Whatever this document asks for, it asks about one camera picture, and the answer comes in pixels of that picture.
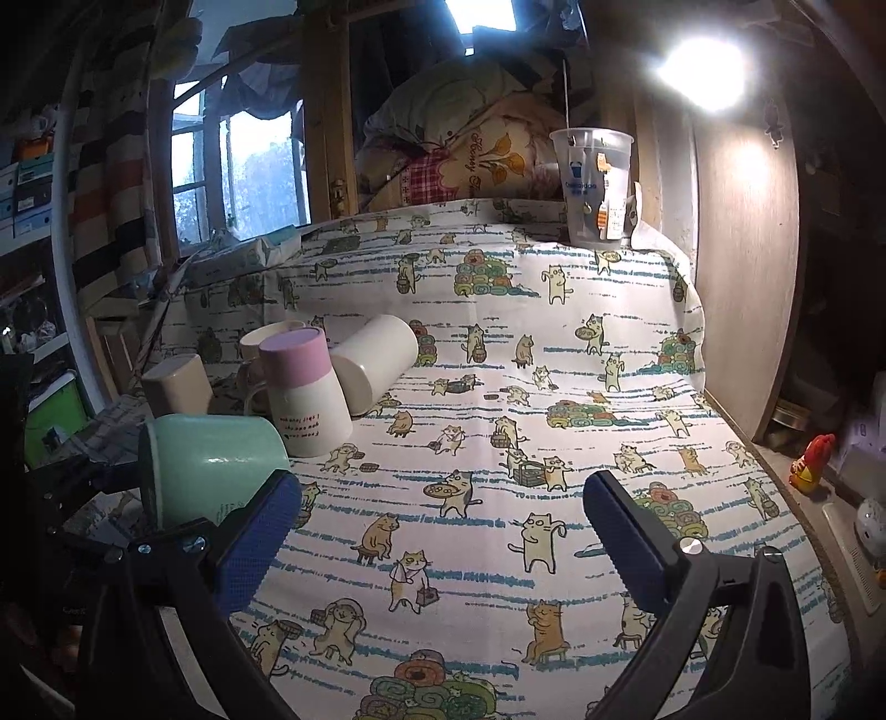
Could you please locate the tissue pack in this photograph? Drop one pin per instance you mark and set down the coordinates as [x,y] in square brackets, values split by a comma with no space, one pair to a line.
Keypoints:
[239,255]

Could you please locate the window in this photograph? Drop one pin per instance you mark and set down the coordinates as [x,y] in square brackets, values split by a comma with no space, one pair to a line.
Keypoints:
[256,180]

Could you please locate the bright lamp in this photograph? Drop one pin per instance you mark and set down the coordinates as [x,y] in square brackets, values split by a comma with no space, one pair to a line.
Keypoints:
[699,69]

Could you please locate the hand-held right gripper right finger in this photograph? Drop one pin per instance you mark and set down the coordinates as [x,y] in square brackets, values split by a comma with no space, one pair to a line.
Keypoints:
[626,547]

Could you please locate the beige cup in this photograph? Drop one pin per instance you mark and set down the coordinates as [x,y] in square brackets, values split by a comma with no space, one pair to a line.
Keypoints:
[176,388]

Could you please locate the red rooster figurine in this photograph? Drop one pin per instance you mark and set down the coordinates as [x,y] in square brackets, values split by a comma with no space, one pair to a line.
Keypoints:
[811,464]

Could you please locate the floral beige quilt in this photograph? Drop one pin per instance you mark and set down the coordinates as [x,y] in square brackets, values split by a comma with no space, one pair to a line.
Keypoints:
[491,152]

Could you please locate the plain white cup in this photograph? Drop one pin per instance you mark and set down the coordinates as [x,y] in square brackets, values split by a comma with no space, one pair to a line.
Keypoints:
[374,363]

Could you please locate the clear plastic cup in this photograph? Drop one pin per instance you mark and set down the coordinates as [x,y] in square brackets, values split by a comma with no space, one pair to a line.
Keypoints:
[592,194]

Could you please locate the stack of shoe boxes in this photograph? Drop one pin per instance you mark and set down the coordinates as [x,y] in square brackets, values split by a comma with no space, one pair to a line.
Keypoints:
[26,190]

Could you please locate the green plastic bin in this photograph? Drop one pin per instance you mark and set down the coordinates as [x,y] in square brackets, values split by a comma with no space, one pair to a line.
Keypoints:
[55,419]

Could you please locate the wooden cabinet panel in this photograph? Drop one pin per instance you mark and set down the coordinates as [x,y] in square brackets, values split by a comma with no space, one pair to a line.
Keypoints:
[747,277]

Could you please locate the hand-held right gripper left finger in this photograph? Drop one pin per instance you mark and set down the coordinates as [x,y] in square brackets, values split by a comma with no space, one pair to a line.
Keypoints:
[257,547]

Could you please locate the cat printed tablecloth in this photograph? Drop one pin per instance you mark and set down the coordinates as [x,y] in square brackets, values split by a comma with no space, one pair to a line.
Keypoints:
[498,415]

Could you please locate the pink and white cup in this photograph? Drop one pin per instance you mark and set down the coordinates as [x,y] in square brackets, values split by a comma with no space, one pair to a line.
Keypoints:
[304,394]

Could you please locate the grey curtain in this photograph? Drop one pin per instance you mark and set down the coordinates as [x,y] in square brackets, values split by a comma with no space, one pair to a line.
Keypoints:
[259,90]

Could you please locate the ceiling light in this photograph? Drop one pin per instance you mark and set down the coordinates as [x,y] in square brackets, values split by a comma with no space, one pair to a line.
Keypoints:
[481,15]

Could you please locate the mint green cup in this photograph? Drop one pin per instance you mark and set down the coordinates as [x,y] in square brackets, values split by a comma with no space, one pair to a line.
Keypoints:
[207,471]

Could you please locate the striped hanging cloth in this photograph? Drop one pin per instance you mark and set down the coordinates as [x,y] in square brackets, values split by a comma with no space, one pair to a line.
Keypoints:
[114,194]

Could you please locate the thin metal rod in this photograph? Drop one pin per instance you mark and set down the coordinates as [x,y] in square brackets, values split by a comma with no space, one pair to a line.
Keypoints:
[567,97]

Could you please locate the white round ornament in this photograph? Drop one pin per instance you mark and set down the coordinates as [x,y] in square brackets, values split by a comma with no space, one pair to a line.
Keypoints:
[872,527]

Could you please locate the white green quilt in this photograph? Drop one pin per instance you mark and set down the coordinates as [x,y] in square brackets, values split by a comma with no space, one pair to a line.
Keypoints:
[443,93]

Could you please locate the white curved pipe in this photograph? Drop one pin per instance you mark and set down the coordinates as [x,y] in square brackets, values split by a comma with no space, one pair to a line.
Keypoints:
[64,208]

